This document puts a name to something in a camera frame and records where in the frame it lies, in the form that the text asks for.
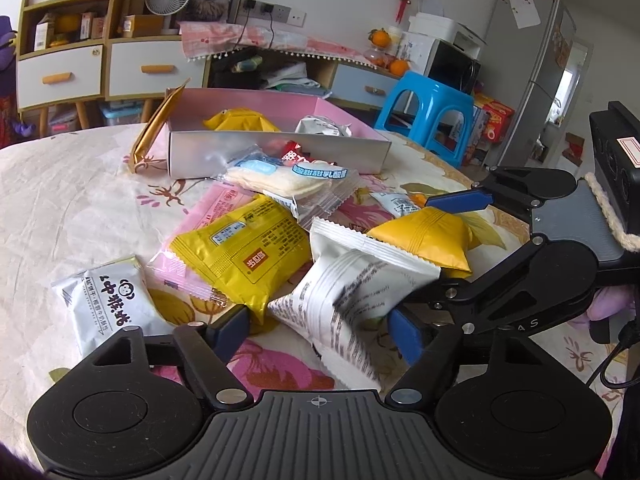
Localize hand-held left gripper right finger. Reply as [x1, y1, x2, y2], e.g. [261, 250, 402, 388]
[385, 307, 556, 408]

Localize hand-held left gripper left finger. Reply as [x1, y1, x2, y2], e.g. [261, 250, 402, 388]
[75, 304, 256, 411]

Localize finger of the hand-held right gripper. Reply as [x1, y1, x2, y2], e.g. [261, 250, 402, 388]
[400, 234, 598, 343]
[424, 165, 578, 221]

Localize orange-yellow snack packet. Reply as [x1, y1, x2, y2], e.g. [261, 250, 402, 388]
[366, 206, 473, 281]

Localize small white blue-print packet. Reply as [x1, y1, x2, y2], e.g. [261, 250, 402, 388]
[370, 190, 426, 218]

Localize large yellow snack packet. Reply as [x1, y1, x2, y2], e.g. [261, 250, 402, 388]
[170, 195, 313, 326]

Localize white grey-text snack packet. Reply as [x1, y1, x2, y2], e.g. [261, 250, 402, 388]
[267, 249, 443, 396]

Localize pink snack packet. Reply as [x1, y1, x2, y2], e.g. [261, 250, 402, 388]
[147, 182, 261, 311]

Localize white serrated-edge snack packet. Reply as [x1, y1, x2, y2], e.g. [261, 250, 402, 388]
[309, 217, 443, 286]

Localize white panda-print snack packet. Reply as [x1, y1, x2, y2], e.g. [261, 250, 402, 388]
[50, 255, 176, 358]

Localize clear white bread packet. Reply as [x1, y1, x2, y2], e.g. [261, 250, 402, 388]
[210, 145, 361, 226]

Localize silver grey snack packet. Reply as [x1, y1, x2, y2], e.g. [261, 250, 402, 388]
[294, 115, 353, 138]

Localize red snack packet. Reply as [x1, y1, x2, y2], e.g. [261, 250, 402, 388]
[277, 140, 331, 166]

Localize pink cardboard box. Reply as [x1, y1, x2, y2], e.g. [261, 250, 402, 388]
[167, 87, 393, 181]

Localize small yellow snack packet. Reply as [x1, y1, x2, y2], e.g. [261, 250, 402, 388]
[202, 107, 282, 133]

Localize red snack carton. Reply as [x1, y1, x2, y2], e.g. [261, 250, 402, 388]
[472, 92, 516, 166]

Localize blue plastic stool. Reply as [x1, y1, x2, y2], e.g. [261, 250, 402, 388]
[374, 71, 476, 168]

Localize black microwave oven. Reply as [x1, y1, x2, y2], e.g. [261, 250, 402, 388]
[425, 39, 482, 96]

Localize silver fridge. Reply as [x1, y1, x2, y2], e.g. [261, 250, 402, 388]
[482, 0, 588, 166]

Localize low wooden console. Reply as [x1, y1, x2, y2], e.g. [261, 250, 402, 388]
[207, 45, 401, 111]

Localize paper note on fridge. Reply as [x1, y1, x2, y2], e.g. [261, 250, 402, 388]
[507, 0, 541, 28]

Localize pile of white papers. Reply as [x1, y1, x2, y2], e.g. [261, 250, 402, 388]
[260, 62, 333, 101]

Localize floral tablecloth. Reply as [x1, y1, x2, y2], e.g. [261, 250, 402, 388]
[0, 122, 640, 480]

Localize pink cherry-print cloth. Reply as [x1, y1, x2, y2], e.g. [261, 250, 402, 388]
[179, 21, 386, 68]

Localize clear storage box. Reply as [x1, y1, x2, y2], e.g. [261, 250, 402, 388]
[97, 100, 146, 128]

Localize black bag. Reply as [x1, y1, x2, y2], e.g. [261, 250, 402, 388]
[207, 50, 261, 91]

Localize wooden drawer cabinet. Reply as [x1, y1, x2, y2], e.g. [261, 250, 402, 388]
[105, 15, 211, 126]

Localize tall wooden shelf cabinet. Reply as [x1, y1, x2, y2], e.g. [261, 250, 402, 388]
[15, 0, 126, 138]

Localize brown cardboard box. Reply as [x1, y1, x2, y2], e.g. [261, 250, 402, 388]
[122, 14, 166, 38]

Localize purple hat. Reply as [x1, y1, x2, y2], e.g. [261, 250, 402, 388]
[0, 15, 23, 96]

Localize beige braided cord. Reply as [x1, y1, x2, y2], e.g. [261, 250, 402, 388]
[582, 172, 640, 253]

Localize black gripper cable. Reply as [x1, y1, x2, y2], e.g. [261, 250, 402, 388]
[597, 317, 640, 391]

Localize wall power outlets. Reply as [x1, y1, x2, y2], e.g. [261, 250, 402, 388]
[242, 0, 306, 28]

